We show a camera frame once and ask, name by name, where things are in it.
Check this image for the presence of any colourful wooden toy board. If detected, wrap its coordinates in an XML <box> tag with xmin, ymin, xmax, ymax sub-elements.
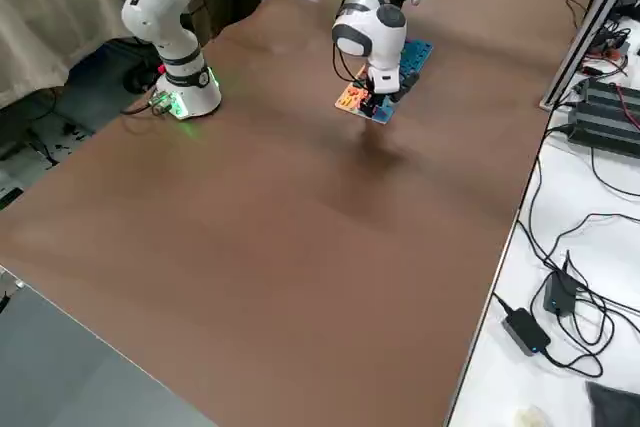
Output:
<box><xmin>333</xmin><ymin>39</ymin><xmax>435</xmax><ymax>126</ymax></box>

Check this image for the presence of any black power supply unit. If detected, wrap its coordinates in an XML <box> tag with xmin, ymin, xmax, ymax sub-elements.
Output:
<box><xmin>567</xmin><ymin>96</ymin><xmax>640</xmax><ymax>158</ymax></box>
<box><xmin>574</xmin><ymin>76</ymin><xmax>640</xmax><ymax>121</ymax></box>

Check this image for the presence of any black power adapter box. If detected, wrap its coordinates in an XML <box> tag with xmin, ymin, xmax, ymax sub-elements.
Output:
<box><xmin>542</xmin><ymin>269</ymin><xmax>581</xmax><ymax>318</ymax></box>

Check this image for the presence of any black bag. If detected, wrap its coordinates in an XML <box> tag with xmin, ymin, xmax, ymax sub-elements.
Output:
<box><xmin>67</xmin><ymin>36</ymin><xmax>166</xmax><ymax>96</ymax></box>

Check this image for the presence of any flat black power adapter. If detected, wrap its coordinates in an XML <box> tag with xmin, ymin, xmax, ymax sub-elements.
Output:
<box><xmin>501</xmin><ymin>307</ymin><xmax>553</xmax><ymax>357</ymax></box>

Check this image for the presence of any beige curtain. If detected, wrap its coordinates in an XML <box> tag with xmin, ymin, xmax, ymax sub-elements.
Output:
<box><xmin>0</xmin><ymin>0</ymin><xmax>149</xmax><ymax>109</ymax></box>

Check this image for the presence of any white round object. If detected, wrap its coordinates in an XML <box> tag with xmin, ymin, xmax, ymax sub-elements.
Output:
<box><xmin>514</xmin><ymin>405</ymin><xmax>549</xmax><ymax>427</ymax></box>

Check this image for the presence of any grey side table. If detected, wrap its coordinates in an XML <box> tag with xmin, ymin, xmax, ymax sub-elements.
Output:
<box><xmin>0</xmin><ymin>266</ymin><xmax>219</xmax><ymax>427</ymax></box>

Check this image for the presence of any aluminium frame post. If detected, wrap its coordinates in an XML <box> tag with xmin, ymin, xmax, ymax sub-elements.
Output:
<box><xmin>537</xmin><ymin>0</ymin><xmax>640</xmax><ymax>111</ymax></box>

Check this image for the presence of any black bench cable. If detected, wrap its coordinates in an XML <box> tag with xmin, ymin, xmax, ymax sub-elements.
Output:
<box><xmin>514</xmin><ymin>124</ymin><xmax>640</xmax><ymax>273</ymax></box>
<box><xmin>589</xmin><ymin>144</ymin><xmax>640</xmax><ymax>198</ymax></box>
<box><xmin>492</xmin><ymin>246</ymin><xmax>640</xmax><ymax>379</ymax></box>

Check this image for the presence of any electronics board with wires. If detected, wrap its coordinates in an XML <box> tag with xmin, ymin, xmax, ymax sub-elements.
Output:
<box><xmin>589</xmin><ymin>21</ymin><xmax>632</xmax><ymax>76</ymax></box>

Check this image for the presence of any black base cable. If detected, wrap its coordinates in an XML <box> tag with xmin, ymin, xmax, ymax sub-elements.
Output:
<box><xmin>121</xmin><ymin>96</ymin><xmax>169</xmax><ymax>117</ymax></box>

